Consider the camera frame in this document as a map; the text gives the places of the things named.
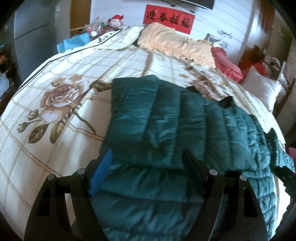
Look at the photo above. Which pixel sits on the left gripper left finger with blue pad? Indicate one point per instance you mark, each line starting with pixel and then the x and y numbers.
pixel 84 184

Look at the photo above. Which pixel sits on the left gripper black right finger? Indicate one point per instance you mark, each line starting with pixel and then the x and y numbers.
pixel 210 186

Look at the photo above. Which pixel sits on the dark green quilted jacket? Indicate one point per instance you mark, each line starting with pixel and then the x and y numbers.
pixel 146 194

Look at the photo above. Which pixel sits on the floral cream bedspread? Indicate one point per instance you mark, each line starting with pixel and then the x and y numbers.
pixel 57 120

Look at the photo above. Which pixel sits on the white pillow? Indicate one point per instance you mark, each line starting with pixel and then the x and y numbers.
pixel 265 89

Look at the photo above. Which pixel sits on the red frilled cushion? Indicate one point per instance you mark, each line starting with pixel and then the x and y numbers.
pixel 228 68

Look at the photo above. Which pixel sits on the blue bag beside bed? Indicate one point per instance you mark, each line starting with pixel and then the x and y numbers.
pixel 74 42

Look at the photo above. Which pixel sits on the wooden chair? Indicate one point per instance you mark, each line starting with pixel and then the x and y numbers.
pixel 271 67

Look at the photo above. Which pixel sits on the peach frilled pillow cover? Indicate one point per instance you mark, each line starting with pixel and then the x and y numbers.
pixel 158 37

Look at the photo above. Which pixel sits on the pig plush toy red hat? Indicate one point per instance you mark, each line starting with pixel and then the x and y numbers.
pixel 115 22

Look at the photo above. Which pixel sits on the grey refrigerator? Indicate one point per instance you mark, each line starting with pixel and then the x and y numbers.
pixel 33 32

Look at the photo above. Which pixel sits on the red Chinese couplet banner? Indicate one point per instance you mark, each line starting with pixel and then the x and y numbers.
pixel 179 20

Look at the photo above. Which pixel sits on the wall mounted black television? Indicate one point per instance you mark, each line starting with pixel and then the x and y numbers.
pixel 205 4

